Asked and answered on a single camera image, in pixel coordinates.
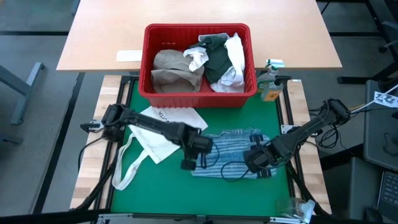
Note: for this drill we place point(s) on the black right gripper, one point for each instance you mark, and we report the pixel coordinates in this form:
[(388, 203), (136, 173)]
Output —
[(264, 155)]

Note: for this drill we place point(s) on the grey metal table leg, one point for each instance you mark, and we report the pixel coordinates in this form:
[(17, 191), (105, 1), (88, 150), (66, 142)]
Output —
[(21, 84)]

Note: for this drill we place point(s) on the dark green garment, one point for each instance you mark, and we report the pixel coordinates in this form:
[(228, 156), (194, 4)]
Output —
[(217, 59)]

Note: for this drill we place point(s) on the green spray bottle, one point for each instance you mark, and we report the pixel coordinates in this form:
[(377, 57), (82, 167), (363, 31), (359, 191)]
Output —
[(270, 67)]

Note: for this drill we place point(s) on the beige trousers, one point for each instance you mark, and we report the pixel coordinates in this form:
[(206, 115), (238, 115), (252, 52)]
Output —
[(174, 71)]

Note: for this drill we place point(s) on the grey side table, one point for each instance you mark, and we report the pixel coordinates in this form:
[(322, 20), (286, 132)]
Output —
[(379, 140)]

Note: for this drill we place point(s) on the black aluminium table frame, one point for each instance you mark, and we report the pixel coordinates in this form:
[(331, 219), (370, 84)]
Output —
[(92, 191)]

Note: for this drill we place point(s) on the dark keyboard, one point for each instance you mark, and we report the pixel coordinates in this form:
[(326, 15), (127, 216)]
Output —
[(388, 193)]

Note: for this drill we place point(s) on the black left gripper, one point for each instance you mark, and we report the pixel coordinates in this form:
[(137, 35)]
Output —
[(196, 144)]

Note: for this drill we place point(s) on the white paper label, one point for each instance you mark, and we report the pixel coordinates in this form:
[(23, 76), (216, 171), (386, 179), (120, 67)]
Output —
[(129, 56)]

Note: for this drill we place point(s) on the green table mat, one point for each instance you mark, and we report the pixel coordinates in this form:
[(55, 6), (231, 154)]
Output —
[(161, 193)]

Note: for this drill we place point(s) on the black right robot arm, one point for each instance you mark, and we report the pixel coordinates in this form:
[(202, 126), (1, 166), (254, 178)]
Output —
[(311, 127)]

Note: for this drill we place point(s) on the white printed tote bag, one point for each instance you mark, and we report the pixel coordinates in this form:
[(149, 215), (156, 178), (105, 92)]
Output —
[(158, 146)]

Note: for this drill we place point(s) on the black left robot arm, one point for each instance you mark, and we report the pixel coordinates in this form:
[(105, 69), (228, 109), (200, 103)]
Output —
[(149, 124)]

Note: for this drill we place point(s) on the blue striped garment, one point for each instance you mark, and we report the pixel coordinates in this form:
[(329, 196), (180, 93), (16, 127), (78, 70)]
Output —
[(230, 149)]

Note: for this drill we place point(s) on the black desk leg frame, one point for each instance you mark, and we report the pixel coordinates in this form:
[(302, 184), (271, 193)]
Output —
[(354, 80)]

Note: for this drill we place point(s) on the small crumpled white cloth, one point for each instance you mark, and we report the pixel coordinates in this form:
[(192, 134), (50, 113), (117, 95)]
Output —
[(196, 57)]

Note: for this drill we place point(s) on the red plastic laundry bin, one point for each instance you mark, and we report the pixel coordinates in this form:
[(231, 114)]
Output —
[(217, 101)]

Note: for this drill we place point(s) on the yellow power plug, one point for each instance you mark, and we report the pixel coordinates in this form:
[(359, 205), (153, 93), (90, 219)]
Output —
[(357, 107)]

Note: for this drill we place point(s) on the clear plastic spray bottle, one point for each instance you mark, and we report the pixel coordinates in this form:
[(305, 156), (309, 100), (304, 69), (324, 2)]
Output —
[(292, 208)]

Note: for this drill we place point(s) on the white printed paper tag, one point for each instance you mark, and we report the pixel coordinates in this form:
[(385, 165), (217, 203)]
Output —
[(385, 99)]

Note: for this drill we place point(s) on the light wooden desk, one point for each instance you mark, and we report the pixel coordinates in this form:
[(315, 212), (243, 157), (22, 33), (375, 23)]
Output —
[(109, 31)]

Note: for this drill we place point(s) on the silver aluminium rail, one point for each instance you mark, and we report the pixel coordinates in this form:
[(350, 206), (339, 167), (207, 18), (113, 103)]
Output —
[(118, 215)]

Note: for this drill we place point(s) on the orange soap pump bottle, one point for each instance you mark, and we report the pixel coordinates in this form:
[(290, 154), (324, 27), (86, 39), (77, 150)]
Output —
[(271, 91)]

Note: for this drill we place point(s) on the black table-level camera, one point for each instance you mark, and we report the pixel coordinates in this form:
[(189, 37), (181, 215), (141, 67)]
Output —
[(201, 219)]

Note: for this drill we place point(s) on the large white shirt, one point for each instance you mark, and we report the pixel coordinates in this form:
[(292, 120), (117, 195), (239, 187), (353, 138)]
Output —
[(236, 59)]

